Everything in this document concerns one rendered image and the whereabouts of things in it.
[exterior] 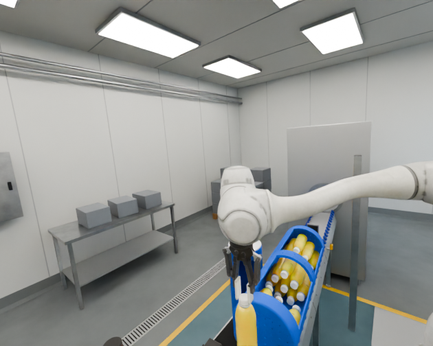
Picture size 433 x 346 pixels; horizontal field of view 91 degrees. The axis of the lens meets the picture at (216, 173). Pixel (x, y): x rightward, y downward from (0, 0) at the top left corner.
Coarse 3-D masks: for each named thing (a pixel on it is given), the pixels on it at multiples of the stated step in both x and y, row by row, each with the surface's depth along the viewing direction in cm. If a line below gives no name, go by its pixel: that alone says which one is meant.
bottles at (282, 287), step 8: (312, 256) 146; (312, 264) 139; (280, 280) 131; (288, 280) 122; (304, 280) 123; (280, 288) 120; (288, 288) 119; (304, 288) 117; (280, 296) 122; (288, 296) 121; (296, 296) 120; (304, 296) 115; (296, 312) 101; (296, 320) 98
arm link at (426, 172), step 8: (416, 168) 58; (424, 168) 57; (432, 168) 55; (416, 176) 56; (424, 176) 56; (432, 176) 54; (424, 184) 56; (432, 184) 54; (424, 192) 56; (432, 192) 54; (424, 200) 58; (432, 200) 55
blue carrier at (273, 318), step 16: (288, 240) 168; (320, 240) 150; (272, 256) 127; (288, 256) 121; (320, 256) 139; (256, 288) 100; (256, 304) 90; (272, 304) 88; (288, 304) 122; (304, 304) 114; (256, 320) 91; (272, 320) 87; (288, 320) 85; (304, 320) 98; (272, 336) 88; (288, 336) 84
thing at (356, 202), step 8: (360, 160) 178; (360, 168) 179; (352, 200) 188; (360, 200) 183; (352, 208) 188; (352, 216) 189; (352, 224) 190; (352, 232) 191; (352, 240) 192; (352, 248) 193; (352, 256) 194; (352, 264) 195; (352, 272) 196; (352, 280) 198; (352, 288) 199; (352, 296) 200; (352, 304) 201; (352, 312) 203; (352, 320) 204; (352, 328) 205
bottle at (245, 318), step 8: (240, 304) 70; (240, 312) 69; (248, 312) 69; (240, 320) 69; (248, 320) 68; (240, 328) 69; (248, 328) 68; (256, 328) 71; (240, 336) 69; (248, 336) 68; (256, 336) 71; (240, 344) 70; (248, 344) 69; (256, 344) 71
